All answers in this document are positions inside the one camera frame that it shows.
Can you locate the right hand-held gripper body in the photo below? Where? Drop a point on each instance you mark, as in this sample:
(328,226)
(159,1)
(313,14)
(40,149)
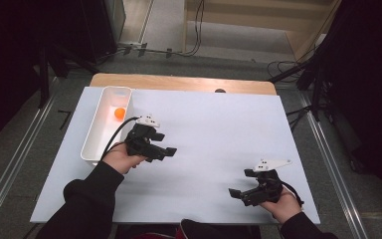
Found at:
(265,191)

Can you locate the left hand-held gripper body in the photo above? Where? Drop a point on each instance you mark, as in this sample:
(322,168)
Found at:
(141,141)

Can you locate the orange ball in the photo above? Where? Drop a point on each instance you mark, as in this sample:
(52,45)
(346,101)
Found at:
(119,113)

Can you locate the white plastic bin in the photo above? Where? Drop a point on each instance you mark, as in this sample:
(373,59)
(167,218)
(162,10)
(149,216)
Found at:
(104,132)

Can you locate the person's right hand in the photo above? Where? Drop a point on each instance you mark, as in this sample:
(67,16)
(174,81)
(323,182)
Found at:
(285,205)

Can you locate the person's left hand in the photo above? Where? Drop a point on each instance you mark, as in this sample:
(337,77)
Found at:
(122,159)

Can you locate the person's dark clothing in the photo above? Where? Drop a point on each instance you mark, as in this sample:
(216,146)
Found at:
(209,230)

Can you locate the white board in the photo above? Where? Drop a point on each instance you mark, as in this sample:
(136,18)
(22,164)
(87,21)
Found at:
(212,132)

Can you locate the wooden table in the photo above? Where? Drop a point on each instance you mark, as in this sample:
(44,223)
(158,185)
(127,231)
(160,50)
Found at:
(179,82)

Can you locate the small dark knob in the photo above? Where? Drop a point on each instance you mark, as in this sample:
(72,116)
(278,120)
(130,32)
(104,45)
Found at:
(220,90)

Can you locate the white power strip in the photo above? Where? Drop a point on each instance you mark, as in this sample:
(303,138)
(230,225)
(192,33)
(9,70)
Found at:
(131,44)

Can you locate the black tripod stand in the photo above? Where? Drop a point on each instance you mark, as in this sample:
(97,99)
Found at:
(315,86)

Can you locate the wooden platform steps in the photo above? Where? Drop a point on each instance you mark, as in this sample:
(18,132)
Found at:
(245,20)

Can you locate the metal floor rail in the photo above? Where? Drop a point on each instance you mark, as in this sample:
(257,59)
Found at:
(16,156)
(335,172)

